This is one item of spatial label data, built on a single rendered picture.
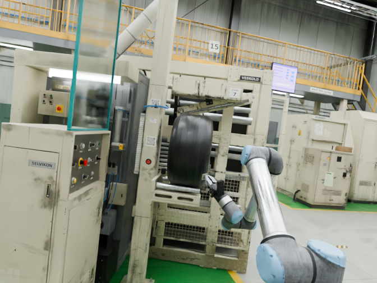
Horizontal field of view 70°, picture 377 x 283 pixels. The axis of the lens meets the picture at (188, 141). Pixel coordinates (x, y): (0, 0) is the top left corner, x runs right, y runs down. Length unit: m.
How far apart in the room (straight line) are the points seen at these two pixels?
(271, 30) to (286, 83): 7.66
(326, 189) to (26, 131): 5.78
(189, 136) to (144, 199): 0.64
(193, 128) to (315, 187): 4.63
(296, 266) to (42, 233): 1.26
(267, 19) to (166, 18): 11.43
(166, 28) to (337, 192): 5.37
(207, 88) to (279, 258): 1.56
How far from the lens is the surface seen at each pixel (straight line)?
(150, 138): 2.11
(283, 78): 5.98
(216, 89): 2.35
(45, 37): 7.62
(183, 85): 2.36
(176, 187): 2.05
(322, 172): 6.31
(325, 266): 1.27
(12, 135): 1.70
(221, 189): 1.85
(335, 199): 6.68
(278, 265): 1.17
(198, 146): 1.87
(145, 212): 2.21
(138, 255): 2.35
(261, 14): 13.45
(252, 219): 1.91
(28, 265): 1.81
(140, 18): 2.59
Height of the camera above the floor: 1.36
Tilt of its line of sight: 3 degrees down
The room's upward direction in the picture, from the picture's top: 7 degrees clockwise
